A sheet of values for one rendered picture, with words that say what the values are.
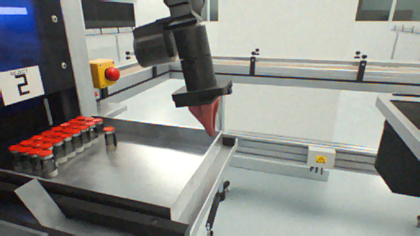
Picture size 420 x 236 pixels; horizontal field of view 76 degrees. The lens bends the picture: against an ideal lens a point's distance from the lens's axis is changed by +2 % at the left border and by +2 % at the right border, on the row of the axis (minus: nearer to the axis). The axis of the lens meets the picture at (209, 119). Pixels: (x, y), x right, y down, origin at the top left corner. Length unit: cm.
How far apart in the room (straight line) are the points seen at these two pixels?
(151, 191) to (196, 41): 26
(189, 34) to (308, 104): 159
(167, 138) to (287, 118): 146
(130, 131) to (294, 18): 144
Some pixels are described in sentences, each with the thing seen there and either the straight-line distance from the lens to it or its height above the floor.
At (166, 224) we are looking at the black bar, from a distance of 36.
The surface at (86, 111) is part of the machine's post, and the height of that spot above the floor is 92.
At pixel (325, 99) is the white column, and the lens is 197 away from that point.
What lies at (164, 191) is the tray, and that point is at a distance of 45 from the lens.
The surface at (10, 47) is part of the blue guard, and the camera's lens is 63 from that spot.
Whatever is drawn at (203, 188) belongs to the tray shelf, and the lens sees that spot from 45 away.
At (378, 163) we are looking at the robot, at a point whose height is 93.
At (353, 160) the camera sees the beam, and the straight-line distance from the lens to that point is 148.
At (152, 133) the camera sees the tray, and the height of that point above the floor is 89.
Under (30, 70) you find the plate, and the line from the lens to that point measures 65.
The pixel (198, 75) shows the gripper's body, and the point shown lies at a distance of 46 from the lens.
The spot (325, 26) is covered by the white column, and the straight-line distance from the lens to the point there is 189.
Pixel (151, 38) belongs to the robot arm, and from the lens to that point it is 48.
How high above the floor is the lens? 114
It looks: 21 degrees down
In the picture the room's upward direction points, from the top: straight up
